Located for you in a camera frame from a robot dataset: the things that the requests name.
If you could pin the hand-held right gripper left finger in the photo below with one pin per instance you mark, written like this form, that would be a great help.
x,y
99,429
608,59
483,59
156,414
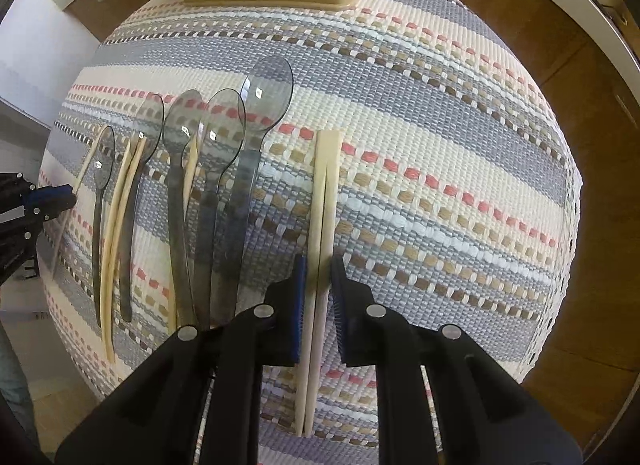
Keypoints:
x,y
299,310

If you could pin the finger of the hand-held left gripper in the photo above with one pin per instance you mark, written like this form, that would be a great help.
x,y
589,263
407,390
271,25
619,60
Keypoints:
x,y
50,211
52,193

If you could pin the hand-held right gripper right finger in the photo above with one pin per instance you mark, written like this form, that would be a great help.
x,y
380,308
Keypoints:
x,y
339,310

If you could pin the grey translucent plastic spoon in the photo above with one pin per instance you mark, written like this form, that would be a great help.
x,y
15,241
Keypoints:
x,y
267,95
102,160
182,117
131,225
225,125

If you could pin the person's leg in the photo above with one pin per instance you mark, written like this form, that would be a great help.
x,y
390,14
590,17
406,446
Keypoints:
x,y
11,385

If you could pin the striped woven mat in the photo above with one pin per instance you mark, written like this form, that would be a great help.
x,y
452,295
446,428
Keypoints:
x,y
425,145

